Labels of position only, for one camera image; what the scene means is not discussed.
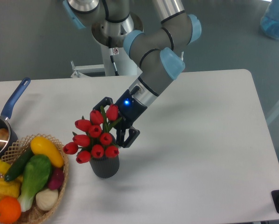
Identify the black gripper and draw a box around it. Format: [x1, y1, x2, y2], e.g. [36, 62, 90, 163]
[93, 90, 147, 148]

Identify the red tulip bouquet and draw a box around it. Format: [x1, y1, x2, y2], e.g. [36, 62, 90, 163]
[63, 104, 121, 164]

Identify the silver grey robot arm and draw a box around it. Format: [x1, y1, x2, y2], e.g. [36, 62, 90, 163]
[63, 0, 202, 148]

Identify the dark grey ribbed vase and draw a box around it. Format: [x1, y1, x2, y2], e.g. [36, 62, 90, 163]
[89, 133, 120, 179]

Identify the yellow squash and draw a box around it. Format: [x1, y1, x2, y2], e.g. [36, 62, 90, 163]
[30, 136, 64, 168]

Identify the purple red onion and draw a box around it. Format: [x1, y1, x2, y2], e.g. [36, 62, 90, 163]
[47, 168, 64, 190]

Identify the green bok choy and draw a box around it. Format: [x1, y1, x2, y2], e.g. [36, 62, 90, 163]
[18, 154, 52, 212]

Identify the white garlic bulb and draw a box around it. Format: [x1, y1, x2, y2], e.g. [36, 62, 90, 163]
[35, 188, 58, 211]

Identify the dark green cucumber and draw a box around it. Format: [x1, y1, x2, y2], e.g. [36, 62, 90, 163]
[4, 147, 34, 182]

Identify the yellow banana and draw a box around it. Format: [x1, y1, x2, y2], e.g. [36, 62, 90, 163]
[0, 158, 11, 175]

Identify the woven wicker basket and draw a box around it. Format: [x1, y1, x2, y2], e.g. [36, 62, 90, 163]
[1, 134, 69, 224]

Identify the yellow bell pepper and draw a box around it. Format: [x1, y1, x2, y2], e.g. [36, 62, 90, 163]
[0, 178, 21, 200]

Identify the orange fruit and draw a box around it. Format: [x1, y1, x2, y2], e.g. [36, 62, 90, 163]
[0, 196, 21, 224]

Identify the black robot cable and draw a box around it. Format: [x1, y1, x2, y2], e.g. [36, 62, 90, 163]
[107, 36, 120, 77]

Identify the blue handled saucepan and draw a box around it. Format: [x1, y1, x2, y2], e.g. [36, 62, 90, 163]
[0, 77, 31, 157]

